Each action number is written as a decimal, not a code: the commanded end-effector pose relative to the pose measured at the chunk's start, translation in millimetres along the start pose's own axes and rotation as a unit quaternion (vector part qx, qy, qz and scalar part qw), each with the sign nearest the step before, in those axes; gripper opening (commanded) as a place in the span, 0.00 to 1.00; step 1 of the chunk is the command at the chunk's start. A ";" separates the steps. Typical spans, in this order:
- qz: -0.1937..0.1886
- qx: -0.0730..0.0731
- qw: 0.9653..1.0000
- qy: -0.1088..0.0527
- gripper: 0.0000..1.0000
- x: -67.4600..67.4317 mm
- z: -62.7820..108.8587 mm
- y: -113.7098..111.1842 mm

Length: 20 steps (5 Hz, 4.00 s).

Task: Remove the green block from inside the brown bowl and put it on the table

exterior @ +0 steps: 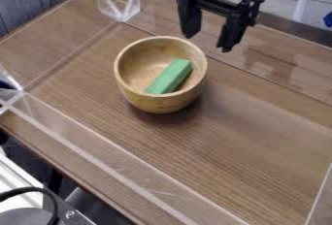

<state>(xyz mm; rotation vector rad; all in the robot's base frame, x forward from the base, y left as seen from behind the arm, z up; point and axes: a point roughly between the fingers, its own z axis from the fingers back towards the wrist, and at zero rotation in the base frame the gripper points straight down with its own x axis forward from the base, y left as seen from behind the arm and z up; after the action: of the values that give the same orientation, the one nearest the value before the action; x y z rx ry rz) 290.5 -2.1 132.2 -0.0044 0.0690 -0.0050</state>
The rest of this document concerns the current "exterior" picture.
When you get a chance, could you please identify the black cable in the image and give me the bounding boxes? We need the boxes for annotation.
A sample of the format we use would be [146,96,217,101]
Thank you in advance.
[0,186,61,225]

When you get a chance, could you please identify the brown wooden bowl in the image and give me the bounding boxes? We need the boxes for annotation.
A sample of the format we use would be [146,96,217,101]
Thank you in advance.
[113,36,208,113]

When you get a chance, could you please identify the clear acrylic front barrier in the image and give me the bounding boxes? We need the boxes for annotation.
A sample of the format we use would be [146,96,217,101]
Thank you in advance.
[0,66,249,225]

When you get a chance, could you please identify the white container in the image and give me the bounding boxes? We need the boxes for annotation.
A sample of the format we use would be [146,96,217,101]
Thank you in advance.
[294,0,332,31]

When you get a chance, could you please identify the grey metal bracket with screw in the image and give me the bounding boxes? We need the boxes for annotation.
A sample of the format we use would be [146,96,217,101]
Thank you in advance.
[51,190,97,225]

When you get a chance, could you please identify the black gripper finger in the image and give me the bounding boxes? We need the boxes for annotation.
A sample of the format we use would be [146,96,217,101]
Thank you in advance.
[217,12,251,52]
[177,0,202,39]

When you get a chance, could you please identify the green rectangular block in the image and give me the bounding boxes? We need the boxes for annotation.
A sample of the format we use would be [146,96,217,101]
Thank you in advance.
[145,59,193,94]

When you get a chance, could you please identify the clear acrylic corner bracket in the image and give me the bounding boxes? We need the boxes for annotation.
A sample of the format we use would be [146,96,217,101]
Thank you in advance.
[98,0,142,22]

